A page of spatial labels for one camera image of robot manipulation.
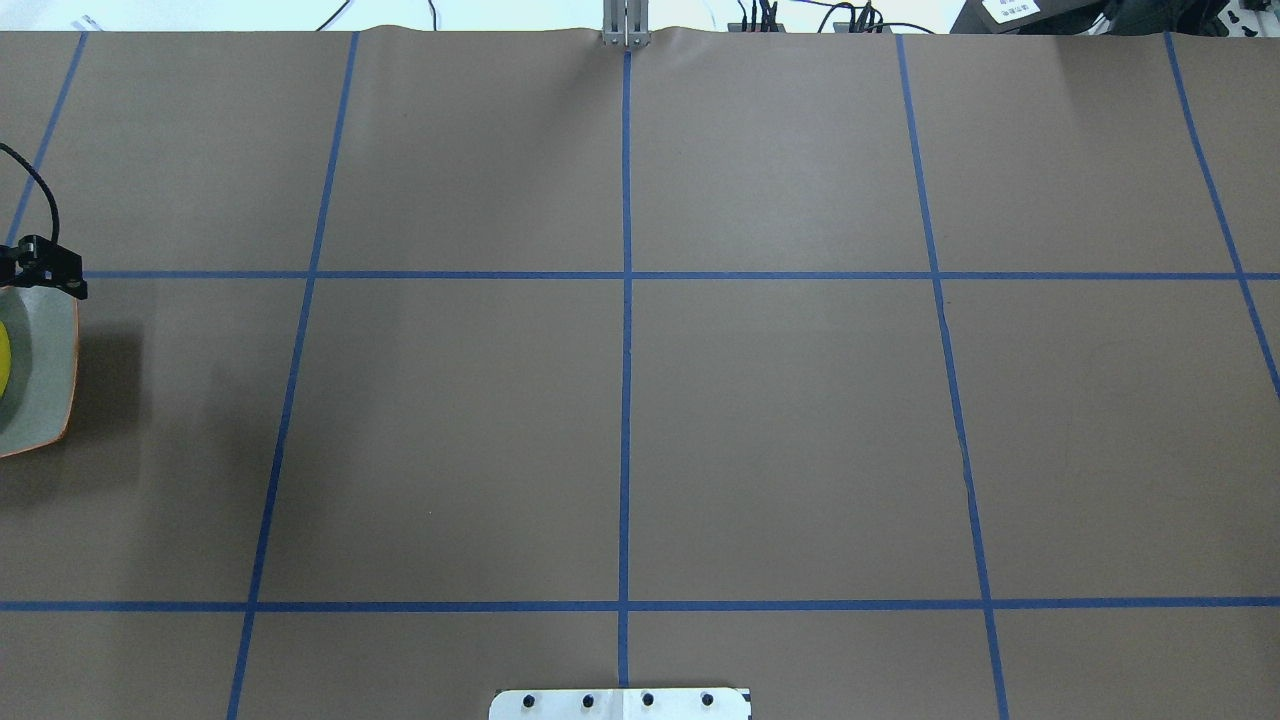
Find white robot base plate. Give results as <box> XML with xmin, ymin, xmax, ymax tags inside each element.
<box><xmin>488</xmin><ymin>687</ymin><xmax>753</xmax><ymax>719</ymax></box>

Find aluminium frame post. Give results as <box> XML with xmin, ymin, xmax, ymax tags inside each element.
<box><xmin>600</xmin><ymin>0</ymin><xmax>652</xmax><ymax>51</ymax></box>

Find yellow banana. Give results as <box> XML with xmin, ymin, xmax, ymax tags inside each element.
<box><xmin>0</xmin><ymin>322</ymin><xmax>13</xmax><ymax>397</ymax></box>

